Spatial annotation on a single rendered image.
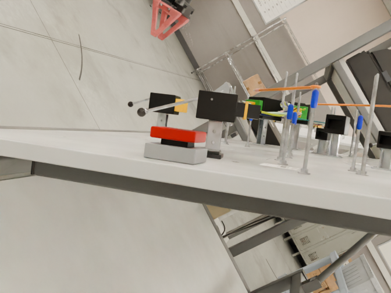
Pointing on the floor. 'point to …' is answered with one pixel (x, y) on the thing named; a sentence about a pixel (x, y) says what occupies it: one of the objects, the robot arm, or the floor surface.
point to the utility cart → (333, 274)
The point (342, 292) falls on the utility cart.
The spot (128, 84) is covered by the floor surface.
